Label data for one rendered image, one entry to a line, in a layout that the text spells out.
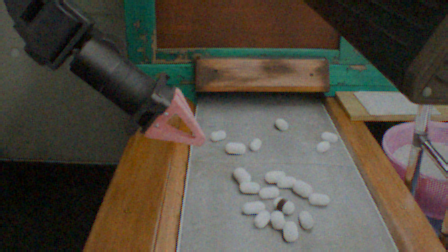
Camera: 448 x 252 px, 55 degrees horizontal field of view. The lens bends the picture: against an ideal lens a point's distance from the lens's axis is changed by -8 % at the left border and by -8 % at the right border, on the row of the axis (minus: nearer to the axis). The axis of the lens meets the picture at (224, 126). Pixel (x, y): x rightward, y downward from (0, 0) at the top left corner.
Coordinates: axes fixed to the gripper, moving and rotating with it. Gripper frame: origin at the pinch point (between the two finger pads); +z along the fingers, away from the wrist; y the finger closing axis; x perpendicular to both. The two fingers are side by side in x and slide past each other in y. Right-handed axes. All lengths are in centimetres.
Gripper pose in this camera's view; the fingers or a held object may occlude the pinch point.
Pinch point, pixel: (198, 139)
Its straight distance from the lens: 63.3
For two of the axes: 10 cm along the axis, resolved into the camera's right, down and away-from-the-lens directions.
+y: 0.0, -3.9, 9.2
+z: 7.7, 5.8, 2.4
